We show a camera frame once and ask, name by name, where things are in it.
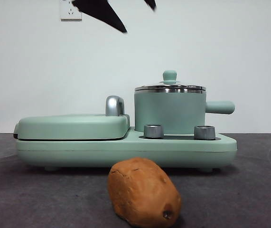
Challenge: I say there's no mint green griddle cover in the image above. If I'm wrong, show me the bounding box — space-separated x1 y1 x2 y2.
13 95 131 141

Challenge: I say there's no glass lid with green knob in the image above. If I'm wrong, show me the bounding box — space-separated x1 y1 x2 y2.
134 69 207 93

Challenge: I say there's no silver control knob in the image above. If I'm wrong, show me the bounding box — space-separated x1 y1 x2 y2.
143 123 164 139
194 125 215 140

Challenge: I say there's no brown potato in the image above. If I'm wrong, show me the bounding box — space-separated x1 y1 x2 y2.
107 157 182 222

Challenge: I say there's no mint green breakfast machine base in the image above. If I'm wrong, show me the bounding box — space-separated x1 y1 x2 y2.
16 125 237 173

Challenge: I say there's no mint green steamer pot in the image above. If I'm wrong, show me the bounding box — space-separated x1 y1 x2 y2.
134 91 235 133

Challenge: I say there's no white wall socket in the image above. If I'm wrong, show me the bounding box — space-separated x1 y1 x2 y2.
59 0 83 21

